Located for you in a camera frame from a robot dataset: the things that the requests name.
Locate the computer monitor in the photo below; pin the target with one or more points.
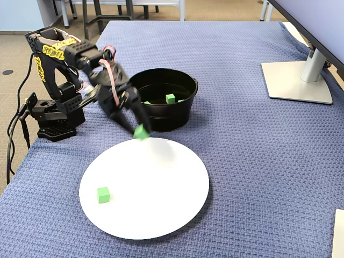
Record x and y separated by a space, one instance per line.
322 21

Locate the white table leg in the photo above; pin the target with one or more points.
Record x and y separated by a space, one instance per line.
66 16

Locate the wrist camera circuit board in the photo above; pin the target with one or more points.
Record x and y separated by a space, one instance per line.
90 92

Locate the dark grey table frame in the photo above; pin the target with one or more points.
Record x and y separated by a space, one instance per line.
86 16

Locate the black round floor cover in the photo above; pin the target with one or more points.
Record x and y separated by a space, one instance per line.
7 72

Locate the light blue cabinet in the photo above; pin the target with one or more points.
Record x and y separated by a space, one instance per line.
21 13

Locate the blue woven tablecloth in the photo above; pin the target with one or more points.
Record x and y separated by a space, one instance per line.
255 161

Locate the black metal bucket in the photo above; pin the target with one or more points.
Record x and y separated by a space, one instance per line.
172 118

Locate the silver monitor stand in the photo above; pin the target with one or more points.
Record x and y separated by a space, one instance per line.
290 83

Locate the white flat object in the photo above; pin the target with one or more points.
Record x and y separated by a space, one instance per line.
339 236

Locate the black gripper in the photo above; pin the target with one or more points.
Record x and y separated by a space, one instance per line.
124 105

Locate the white round plate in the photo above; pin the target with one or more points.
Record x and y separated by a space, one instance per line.
161 201

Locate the white desk frame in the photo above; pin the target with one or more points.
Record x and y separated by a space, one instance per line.
182 12

